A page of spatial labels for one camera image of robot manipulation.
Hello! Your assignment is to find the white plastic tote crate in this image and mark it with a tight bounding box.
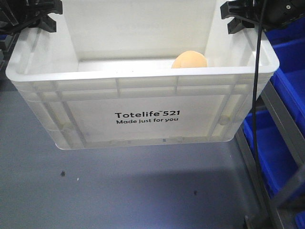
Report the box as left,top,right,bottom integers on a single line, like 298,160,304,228
5,0,280,150

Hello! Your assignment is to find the blue shelf bin lower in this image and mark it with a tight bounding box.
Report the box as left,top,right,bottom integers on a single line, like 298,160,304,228
256,110,298,198

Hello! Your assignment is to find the blue shelf bin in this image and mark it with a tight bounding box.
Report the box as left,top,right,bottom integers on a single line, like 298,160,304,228
266,18,305,133
256,110,298,198

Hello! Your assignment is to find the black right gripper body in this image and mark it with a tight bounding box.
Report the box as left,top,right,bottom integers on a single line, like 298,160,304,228
245,0,305,31

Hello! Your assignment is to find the blue shelf bin upper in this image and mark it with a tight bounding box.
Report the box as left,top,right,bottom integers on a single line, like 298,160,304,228
266,18,305,133

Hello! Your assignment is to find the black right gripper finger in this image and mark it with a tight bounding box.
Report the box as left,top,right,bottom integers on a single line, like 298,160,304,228
227,18,255,34
220,0,248,20

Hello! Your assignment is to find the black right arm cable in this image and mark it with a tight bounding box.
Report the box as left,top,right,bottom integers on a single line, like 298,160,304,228
251,0,275,229

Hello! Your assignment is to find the yellow smiling plush ball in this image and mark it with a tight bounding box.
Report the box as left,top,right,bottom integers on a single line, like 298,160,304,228
171,51,207,69

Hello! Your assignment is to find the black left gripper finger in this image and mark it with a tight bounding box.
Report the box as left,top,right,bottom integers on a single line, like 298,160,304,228
44,0,63,15
37,15,57,33

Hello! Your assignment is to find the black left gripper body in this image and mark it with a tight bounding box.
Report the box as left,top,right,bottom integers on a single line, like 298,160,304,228
0,0,48,35

